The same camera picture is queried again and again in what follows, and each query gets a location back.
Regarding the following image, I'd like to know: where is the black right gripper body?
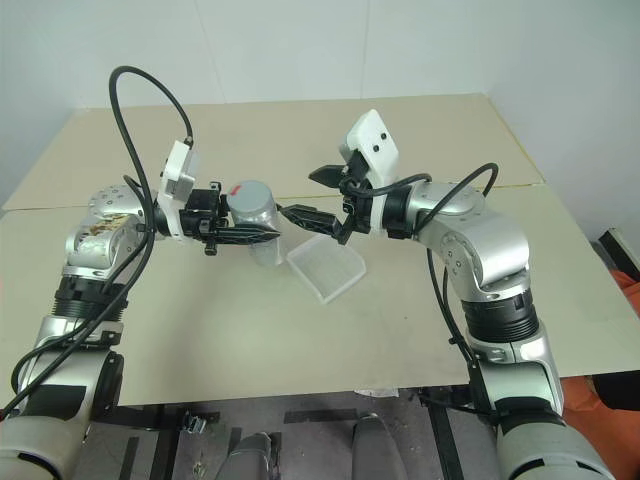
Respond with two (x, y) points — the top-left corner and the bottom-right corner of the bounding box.
(339, 149), (375, 235)

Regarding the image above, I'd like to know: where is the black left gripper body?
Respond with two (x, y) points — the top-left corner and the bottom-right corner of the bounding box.
(179, 187), (225, 237)

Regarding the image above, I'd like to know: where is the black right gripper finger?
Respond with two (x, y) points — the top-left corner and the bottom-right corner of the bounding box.
(308, 163), (352, 189)
(280, 203), (354, 247)

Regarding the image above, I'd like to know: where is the clear plastic jar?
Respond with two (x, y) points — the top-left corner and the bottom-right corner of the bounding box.
(247, 225), (282, 269)

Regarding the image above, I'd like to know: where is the clear square plastic lid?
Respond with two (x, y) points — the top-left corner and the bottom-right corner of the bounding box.
(285, 234), (368, 305)

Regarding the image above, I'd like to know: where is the crumpled clear plastic scrap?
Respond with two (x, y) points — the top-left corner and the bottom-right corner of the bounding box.
(353, 386), (400, 400)

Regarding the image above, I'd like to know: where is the small metal clip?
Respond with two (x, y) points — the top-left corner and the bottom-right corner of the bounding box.
(181, 410), (209, 434)

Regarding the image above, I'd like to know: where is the black tape strip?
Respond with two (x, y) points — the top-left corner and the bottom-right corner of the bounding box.
(283, 408), (358, 425)

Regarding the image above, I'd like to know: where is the dark grey rounded shape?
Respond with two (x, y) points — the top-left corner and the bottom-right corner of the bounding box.
(351, 413), (397, 480)
(228, 431), (275, 480)

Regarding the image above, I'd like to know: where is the black flat object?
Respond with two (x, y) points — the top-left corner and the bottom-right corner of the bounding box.
(597, 226), (640, 282)

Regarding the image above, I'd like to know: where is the orange fabric object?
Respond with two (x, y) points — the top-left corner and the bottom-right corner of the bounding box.
(562, 268), (640, 437)

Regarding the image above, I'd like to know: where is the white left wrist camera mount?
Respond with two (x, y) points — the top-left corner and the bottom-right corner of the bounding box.
(156, 140), (202, 241)

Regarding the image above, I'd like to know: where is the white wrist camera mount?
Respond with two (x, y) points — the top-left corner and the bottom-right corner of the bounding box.
(338, 108), (400, 235)
(156, 140), (202, 241)

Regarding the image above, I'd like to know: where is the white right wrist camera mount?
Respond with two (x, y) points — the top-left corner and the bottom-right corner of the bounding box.
(338, 108), (400, 235)

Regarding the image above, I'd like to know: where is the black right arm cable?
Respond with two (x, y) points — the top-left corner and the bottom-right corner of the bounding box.
(344, 163), (500, 417)

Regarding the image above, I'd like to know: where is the black metal table frame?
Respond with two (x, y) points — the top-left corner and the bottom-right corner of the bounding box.
(89, 384), (501, 480)

